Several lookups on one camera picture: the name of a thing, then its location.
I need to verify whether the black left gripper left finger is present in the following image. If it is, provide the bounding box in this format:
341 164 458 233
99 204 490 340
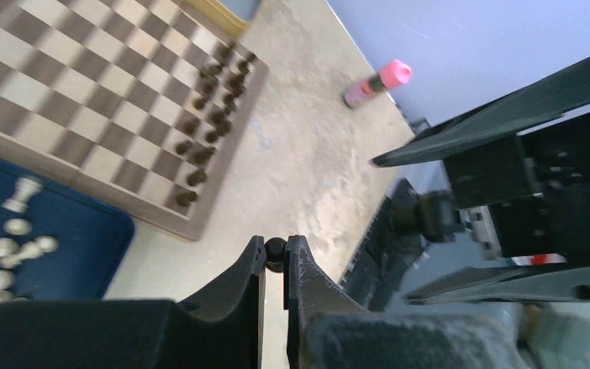
0 236 267 368

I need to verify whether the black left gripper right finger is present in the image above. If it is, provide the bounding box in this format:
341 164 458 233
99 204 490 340
284 235 525 368

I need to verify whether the pink marker pen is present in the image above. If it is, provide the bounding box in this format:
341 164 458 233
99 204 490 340
342 59 413 108

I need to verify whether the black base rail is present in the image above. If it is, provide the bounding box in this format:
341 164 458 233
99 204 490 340
338 178 469 313

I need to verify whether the dark blue square tray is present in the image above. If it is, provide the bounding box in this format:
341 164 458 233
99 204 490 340
0 160 135 302

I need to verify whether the yellow metal tin tray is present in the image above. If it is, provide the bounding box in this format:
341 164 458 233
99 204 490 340
177 0 261 39

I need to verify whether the dark wooden rook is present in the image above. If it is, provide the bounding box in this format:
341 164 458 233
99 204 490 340
175 191 199 207

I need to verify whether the wooden chess board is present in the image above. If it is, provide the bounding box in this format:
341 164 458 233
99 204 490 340
0 0 268 241

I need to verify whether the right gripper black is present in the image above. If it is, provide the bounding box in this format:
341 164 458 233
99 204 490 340
371 57 590 304

